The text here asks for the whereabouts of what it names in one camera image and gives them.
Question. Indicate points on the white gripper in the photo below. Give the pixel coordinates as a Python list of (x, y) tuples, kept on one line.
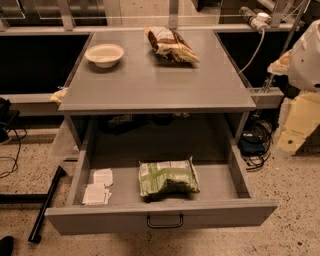
[(306, 63)]

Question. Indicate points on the green jalapeno chip bag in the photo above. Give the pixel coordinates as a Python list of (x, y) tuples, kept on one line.
[(166, 177)]

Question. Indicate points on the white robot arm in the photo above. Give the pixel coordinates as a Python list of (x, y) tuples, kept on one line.
[(301, 64)]

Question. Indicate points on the grey open drawer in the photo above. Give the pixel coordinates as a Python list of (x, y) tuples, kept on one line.
[(225, 198)]

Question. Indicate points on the brown chip bag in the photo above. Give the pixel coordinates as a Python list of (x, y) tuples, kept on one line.
[(169, 44)]

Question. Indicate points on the grey counter cabinet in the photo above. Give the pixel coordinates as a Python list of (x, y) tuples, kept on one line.
[(145, 83)]

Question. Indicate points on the blue box on floor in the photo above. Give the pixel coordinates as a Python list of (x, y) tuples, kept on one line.
[(251, 146)]

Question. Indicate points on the white power strip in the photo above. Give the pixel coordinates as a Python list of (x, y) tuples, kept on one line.
[(257, 21)]

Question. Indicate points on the metal support rod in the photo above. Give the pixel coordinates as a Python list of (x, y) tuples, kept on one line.
[(288, 10)]

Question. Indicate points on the white paper packet upper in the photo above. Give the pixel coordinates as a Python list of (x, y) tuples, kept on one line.
[(103, 176)]

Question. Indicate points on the white paper bowl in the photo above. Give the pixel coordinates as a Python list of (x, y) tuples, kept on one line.
[(104, 55)]

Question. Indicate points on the white paper packets lower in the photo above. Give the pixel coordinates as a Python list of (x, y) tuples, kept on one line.
[(96, 194)]

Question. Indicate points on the black shoe tip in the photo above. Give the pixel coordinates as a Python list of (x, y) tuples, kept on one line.
[(6, 246)]

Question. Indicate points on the black drawer handle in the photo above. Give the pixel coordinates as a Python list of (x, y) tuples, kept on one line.
[(165, 222)]

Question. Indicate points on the yellow sponge on rail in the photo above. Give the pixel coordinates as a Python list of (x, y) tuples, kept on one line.
[(59, 95)]

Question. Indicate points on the black metal frame leg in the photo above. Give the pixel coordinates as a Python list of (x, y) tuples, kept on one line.
[(35, 236)]

